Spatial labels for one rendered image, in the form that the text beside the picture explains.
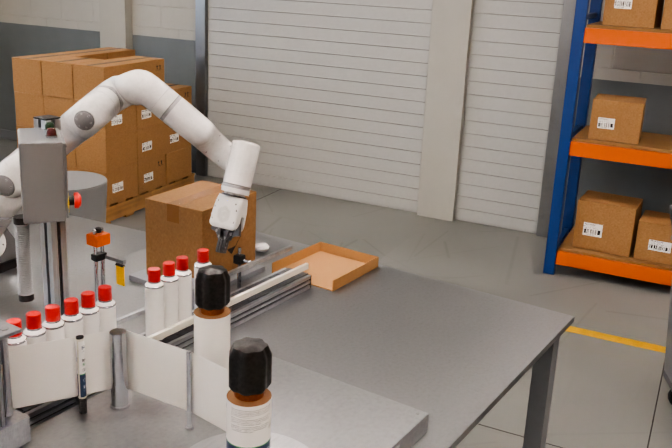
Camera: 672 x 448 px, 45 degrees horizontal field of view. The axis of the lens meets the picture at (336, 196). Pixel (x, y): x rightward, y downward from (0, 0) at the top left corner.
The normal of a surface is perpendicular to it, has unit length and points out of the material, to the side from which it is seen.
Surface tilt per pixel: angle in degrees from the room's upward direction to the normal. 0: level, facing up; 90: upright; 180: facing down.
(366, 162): 90
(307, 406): 0
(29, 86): 90
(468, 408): 0
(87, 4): 90
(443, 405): 0
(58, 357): 90
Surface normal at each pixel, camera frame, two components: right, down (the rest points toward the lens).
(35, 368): 0.47, 0.26
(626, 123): -0.40, 0.23
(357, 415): 0.04, -0.96
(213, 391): -0.64, 0.18
